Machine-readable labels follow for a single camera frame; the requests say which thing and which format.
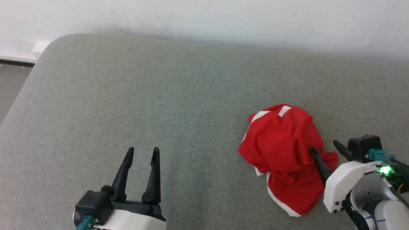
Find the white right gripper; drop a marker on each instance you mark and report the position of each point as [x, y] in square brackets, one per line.
[340, 182]

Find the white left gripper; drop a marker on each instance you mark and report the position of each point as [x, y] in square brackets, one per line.
[137, 220]

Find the red basketball shorts white trim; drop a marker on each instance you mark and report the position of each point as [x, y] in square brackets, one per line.
[281, 140]

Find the grey-green fabric sofa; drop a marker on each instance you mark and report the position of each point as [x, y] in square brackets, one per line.
[159, 95]

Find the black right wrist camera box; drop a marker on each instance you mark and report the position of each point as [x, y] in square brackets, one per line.
[364, 145]

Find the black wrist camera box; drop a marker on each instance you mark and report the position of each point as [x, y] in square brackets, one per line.
[94, 204]
[364, 145]

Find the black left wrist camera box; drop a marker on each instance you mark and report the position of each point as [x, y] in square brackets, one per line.
[94, 204]

